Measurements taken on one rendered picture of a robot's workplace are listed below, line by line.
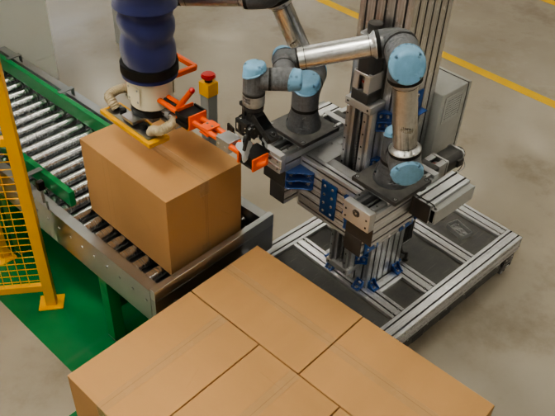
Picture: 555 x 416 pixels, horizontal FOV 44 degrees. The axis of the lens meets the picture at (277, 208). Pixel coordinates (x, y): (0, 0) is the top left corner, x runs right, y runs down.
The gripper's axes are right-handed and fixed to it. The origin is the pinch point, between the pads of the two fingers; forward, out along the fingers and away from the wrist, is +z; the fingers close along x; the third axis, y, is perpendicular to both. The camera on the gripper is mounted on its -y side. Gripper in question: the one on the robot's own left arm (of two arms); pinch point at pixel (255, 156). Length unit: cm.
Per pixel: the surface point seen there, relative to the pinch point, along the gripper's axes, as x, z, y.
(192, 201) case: 6.0, 36.0, 29.7
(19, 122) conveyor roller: 10, 71, 180
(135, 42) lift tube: 10, -25, 55
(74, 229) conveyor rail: 36, 65, 77
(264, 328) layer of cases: 9, 69, -18
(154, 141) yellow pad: 12.5, 11.4, 43.9
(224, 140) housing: 3.5, -1.2, 13.1
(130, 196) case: 20, 40, 53
